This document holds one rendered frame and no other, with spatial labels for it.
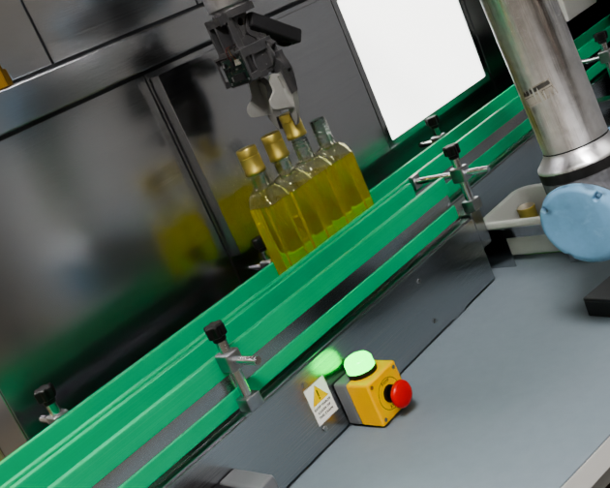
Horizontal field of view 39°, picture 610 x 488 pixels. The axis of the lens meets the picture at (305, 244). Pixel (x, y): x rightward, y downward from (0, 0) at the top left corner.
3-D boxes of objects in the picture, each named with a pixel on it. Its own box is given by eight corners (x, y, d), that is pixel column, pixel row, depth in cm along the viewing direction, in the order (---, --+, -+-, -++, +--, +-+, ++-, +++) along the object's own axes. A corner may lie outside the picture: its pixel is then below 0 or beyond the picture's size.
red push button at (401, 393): (390, 373, 125) (408, 374, 123) (400, 396, 126) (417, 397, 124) (374, 389, 123) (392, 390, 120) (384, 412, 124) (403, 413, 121)
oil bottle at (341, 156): (370, 245, 161) (325, 140, 156) (392, 242, 157) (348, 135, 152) (351, 259, 158) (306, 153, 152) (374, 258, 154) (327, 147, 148)
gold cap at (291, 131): (296, 135, 150) (287, 110, 149) (311, 131, 147) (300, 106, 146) (284, 141, 148) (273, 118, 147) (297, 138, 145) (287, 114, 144)
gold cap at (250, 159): (257, 169, 143) (245, 145, 142) (270, 167, 140) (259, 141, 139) (242, 178, 140) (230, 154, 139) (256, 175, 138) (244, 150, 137)
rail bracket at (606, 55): (590, 130, 207) (560, 41, 201) (658, 116, 194) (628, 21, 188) (581, 137, 204) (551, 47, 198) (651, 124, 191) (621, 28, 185)
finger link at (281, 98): (278, 135, 142) (250, 85, 141) (301, 121, 146) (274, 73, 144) (289, 129, 140) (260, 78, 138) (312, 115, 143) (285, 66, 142)
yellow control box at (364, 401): (378, 399, 133) (359, 358, 131) (414, 402, 127) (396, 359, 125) (350, 426, 128) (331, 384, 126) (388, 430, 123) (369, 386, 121)
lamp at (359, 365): (360, 363, 129) (352, 346, 128) (382, 363, 126) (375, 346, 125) (342, 380, 126) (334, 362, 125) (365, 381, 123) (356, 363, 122)
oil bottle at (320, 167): (351, 259, 158) (305, 153, 152) (374, 258, 154) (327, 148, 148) (332, 275, 154) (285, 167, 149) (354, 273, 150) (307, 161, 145)
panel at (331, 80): (480, 82, 211) (431, -53, 202) (491, 79, 209) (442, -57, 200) (230, 257, 154) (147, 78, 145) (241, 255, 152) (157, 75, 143)
